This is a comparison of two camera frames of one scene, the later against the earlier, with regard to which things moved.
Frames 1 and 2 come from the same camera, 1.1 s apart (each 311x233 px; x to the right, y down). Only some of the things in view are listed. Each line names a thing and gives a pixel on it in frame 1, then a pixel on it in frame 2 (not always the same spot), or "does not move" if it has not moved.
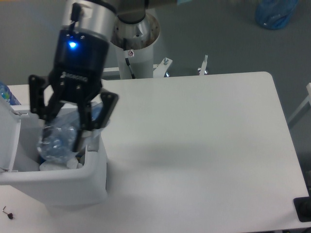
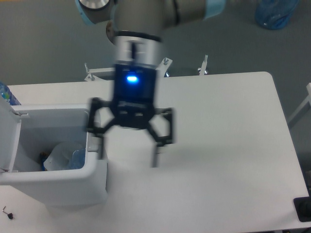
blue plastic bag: x=272 y=14 does not move
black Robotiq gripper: x=81 y=60 -> x=134 y=104
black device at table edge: x=302 y=206 does not move
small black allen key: x=4 y=211 does not move
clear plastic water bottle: x=57 y=140 -> x=78 y=159
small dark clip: x=10 y=215 does not move
